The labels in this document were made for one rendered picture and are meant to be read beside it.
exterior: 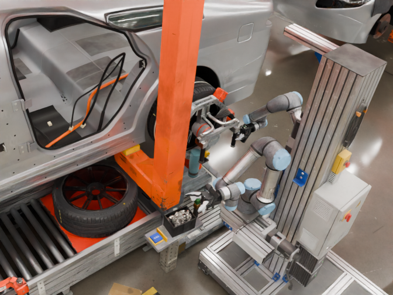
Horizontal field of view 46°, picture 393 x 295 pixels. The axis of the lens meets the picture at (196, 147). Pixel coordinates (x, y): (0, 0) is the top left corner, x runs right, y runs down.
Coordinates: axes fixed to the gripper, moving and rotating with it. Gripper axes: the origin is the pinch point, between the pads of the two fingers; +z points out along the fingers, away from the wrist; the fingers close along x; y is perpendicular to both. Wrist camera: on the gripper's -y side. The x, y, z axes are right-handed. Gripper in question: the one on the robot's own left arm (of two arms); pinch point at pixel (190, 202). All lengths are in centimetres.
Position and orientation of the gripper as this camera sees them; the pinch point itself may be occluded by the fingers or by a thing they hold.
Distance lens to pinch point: 261.7
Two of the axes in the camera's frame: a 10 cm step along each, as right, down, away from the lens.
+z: -8.7, 2.5, -4.2
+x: -4.9, -5.1, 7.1
